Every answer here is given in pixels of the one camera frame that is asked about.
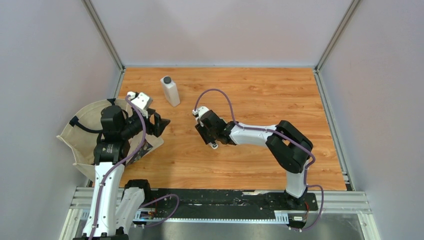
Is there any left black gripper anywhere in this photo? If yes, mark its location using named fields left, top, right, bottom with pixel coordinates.
left=119, top=108, right=170, bottom=140

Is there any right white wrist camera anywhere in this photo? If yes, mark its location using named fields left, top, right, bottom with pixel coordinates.
left=192, top=106, right=209, bottom=127

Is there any beige canvas tote bag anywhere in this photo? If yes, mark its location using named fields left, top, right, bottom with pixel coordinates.
left=57, top=99, right=164, bottom=182

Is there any white bottle black cap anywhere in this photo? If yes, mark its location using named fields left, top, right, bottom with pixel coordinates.
left=160, top=76, right=181, bottom=107

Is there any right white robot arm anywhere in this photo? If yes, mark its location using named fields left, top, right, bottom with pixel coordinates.
left=192, top=106, right=314, bottom=210

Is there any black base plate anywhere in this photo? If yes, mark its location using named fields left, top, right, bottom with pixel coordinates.
left=133, top=188, right=323, bottom=229

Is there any grey slotted cable duct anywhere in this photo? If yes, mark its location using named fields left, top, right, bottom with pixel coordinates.
left=132, top=211, right=290, bottom=224

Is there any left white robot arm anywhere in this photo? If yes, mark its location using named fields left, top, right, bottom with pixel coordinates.
left=80, top=105, right=171, bottom=240

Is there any aluminium frame rail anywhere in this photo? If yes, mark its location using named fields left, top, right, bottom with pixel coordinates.
left=81, top=0, right=125, bottom=72

